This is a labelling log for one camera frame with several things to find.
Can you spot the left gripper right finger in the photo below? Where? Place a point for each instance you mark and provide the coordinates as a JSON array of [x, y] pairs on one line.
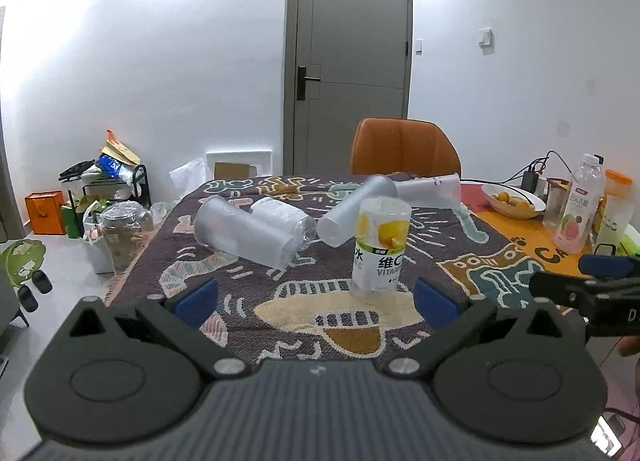
[[455, 323]]

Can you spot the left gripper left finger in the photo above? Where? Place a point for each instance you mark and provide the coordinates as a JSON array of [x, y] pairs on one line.
[[175, 322]]

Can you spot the lemon label plastic cup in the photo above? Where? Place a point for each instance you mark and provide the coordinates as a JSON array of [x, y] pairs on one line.
[[380, 246]]

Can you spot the frosted white plastic cup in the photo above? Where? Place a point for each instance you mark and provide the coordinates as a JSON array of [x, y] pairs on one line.
[[227, 228]]

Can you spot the frosted cup with sticker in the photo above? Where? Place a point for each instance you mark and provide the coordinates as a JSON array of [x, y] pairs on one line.
[[438, 192]]

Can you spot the tall frosted grey cup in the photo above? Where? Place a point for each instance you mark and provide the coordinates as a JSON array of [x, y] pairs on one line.
[[340, 224]]

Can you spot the clear ribbed plastic cup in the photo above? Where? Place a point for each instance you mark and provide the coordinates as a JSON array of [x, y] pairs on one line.
[[294, 221]]

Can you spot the person's right hand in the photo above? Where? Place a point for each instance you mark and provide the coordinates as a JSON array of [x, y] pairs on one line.
[[629, 346]]

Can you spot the pink guava drink bottle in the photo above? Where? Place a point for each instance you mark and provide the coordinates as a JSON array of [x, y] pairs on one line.
[[582, 202]]

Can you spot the green white drink bottle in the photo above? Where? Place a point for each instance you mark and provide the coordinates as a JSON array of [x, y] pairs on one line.
[[617, 215]]

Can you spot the orange lid bottle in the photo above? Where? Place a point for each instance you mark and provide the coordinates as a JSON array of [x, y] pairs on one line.
[[616, 184]]

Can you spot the glass jar on floor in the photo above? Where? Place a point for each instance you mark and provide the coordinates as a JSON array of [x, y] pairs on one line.
[[123, 226]]

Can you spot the clear drinking glass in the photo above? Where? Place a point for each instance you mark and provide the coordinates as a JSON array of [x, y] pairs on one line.
[[557, 195]]

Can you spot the patterned woven table cloth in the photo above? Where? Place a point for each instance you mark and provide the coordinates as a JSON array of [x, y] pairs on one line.
[[307, 311]]

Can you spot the white fruit bowl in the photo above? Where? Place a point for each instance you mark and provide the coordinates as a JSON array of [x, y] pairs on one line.
[[513, 202]]

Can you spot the black power adapter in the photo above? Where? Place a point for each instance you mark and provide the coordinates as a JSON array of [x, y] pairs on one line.
[[532, 182]]

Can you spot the white plastic bag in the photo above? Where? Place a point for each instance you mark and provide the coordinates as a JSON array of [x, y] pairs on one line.
[[188, 177]]

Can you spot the black shoe rack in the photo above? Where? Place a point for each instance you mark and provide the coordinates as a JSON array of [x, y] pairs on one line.
[[87, 179]]

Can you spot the green leaf rug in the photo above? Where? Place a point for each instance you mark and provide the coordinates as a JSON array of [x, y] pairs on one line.
[[21, 259]]

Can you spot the orange paper bag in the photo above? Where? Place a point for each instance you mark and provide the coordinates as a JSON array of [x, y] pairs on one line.
[[44, 212]]

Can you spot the orange chair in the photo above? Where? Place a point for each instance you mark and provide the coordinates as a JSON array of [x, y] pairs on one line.
[[387, 146]]

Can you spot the grey door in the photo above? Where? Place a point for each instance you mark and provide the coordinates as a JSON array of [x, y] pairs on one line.
[[344, 60]]

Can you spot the white frame with cardboard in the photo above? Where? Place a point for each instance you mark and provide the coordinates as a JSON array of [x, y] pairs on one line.
[[238, 164]]

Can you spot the white wall switch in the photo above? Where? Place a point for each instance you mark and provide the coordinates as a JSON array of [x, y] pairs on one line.
[[486, 38]]

